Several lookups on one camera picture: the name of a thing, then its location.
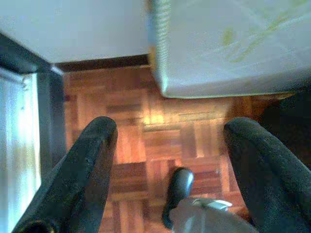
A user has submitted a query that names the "white quilted mattress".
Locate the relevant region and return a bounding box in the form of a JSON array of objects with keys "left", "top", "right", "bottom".
[{"left": 148, "top": 0, "right": 311, "bottom": 99}]

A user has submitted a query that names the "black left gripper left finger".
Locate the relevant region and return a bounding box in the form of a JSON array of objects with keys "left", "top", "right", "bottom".
[{"left": 12, "top": 116, "right": 119, "bottom": 233}]

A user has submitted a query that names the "dark wooden skirting board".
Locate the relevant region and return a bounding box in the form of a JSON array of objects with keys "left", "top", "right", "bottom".
[{"left": 54, "top": 53, "right": 150, "bottom": 72}]

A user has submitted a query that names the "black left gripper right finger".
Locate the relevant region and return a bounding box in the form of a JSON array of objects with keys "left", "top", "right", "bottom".
[{"left": 223, "top": 117, "right": 311, "bottom": 233}]

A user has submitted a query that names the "frosted glass sliding door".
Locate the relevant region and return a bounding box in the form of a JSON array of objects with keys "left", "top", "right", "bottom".
[{"left": 0, "top": 67, "right": 42, "bottom": 233}]

